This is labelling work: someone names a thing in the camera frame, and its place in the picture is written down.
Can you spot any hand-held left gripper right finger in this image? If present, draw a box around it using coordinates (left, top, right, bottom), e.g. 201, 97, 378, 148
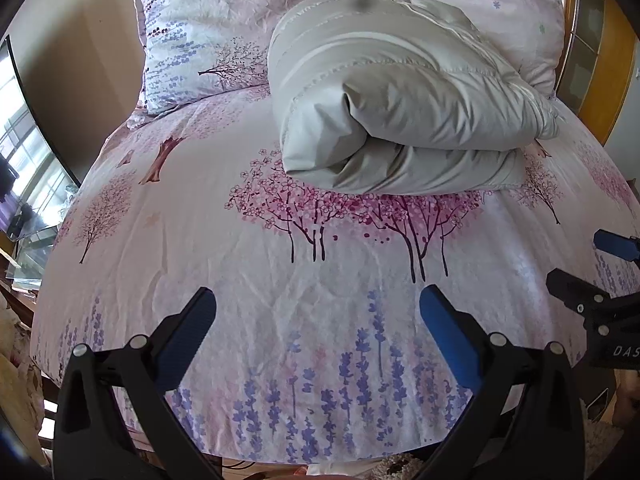
419, 284, 583, 480

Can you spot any white puffer jacket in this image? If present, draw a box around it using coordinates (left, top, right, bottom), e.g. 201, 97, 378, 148
267, 0, 564, 196

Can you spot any pink tree print pillow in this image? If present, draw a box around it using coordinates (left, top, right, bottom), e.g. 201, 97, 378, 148
360, 0, 567, 97

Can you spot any black television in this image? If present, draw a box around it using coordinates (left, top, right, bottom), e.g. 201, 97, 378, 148
0, 35, 83, 241

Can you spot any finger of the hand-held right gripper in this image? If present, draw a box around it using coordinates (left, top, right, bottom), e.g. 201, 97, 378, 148
592, 229, 640, 262
546, 268, 640, 341

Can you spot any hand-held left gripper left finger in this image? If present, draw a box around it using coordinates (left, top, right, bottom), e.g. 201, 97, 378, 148
52, 286, 223, 480

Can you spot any pink floral bed cover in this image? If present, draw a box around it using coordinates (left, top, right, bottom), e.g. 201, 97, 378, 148
30, 80, 640, 467

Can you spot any wooden headboard shelf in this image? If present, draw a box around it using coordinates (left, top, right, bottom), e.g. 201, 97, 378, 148
552, 0, 640, 147

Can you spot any lavender print pillow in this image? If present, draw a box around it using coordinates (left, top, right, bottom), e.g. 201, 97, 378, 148
129, 0, 367, 117

